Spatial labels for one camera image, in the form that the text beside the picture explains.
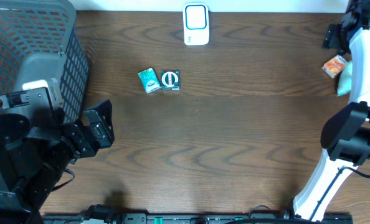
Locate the small orange tissue pack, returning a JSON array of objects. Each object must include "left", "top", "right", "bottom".
[{"left": 322, "top": 55, "right": 348, "bottom": 78}]

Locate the small teal tissue pack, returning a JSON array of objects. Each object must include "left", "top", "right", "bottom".
[{"left": 138, "top": 68, "right": 161, "bottom": 94}]

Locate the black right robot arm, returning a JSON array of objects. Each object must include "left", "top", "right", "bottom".
[{"left": 282, "top": 0, "right": 370, "bottom": 223}]

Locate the dark grey plastic mesh basket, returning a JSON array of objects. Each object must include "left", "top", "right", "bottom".
[{"left": 0, "top": 0, "right": 90, "bottom": 122}]

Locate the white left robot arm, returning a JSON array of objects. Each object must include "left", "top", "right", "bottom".
[{"left": 0, "top": 100, "right": 115, "bottom": 223}]

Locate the dark green scrub pad pack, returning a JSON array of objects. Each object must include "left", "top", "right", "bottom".
[{"left": 161, "top": 70, "right": 181, "bottom": 91}]

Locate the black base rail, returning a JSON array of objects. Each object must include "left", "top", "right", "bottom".
[{"left": 41, "top": 212, "right": 354, "bottom": 224}]

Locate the green Kleenex tissue pack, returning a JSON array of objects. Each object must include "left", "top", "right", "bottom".
[{"left": 337, "top": 61, "right": 353, "bottom": 96}]

